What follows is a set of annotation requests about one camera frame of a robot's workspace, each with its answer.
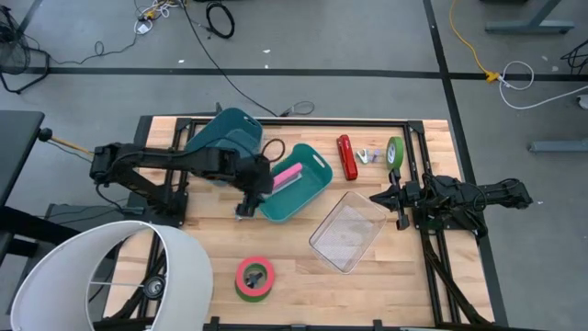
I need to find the wooden stick black knob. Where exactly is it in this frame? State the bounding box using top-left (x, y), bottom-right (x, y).
top-left (36, 127), bottom-right (95, 156)

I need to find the black floor fan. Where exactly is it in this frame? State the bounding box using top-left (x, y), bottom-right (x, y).
top-left (0, 5), bottom-right (51, 96)

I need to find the slate blue plastic bin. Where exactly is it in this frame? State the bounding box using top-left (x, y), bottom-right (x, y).
top-left (183, 107), bottom-right (265, 188)

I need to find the white floor cable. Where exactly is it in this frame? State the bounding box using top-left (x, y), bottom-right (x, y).
top-left (497, 60), bottom-right (588, 111)

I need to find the black desk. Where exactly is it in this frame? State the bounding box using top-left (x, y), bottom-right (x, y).
top-left (0, 109), bottom-right (70, 268)

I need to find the black coiled cable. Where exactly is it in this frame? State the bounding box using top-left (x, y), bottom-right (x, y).
top-left (205, 1), bottom-right (236, 40)

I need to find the black cable bundle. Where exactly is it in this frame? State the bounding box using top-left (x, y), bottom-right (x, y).
top-left (559, 38), bottom-right (588, 75)

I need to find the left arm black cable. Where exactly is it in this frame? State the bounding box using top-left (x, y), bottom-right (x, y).
top-left (261, 137), bottom-right (287, 164)

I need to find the black aluminium frame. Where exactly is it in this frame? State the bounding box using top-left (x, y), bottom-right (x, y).
top-left (104, 114), bottom-right (509, 331)

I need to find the black staple remover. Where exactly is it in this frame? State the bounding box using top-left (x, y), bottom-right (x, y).
top-left (244, 269), bottom-right (266, 290)

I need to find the grey desk foot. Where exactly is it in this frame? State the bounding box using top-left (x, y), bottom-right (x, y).
top-left (484, 0), bottom-right (576, 35)
top-left (526, 139), bottom-right (588, 154)

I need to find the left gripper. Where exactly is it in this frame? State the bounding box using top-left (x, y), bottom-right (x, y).
top-left (222, 154), bottom-right (276, 221)

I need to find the table lamp white shade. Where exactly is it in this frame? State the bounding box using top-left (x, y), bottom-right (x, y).
top-left (8, 220), bottom-right (215, 331)

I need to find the yellow extension cable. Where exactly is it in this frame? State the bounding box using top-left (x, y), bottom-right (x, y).
top-left (447, 0), bottom-right (502, 85)

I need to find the thin black floor cable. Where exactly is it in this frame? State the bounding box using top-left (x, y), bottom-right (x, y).
top-left (45, 30), bottom-right (139, 66)

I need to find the teal plastic bin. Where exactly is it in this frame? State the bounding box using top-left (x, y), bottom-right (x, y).
top-left (257, 143), bottom-right (334, 224)

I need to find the grey looped cable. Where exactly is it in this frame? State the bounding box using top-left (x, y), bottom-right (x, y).
top-left (278, 100), bottom-right (316, 118)

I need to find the white and yellow cable bundle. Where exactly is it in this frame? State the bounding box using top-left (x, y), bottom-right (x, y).
top-left (131, 0), bottom-right (180, 37)

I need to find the long black floor cable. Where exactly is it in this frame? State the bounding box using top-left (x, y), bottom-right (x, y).
top-left (180, 0), bottom-right (280, 118)

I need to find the red stapler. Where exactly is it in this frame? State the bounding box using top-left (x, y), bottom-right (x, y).
top-left (335, 133), bottom-right (359, 182)

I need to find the pink stapler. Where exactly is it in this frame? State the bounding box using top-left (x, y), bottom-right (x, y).
top-left (270, 161), bottom-right (305, 193)

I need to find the clear plastic tray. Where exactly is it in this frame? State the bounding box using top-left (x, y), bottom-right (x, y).
top-left (308, 190), bottom-right (389, 276)

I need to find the pink tape roll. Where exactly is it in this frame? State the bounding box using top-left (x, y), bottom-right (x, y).
top-left (234, 256), bottom-right (277, 298)

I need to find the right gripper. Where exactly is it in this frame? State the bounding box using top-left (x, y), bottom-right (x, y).
top-left (369, 168), bottom-right (436, 232)

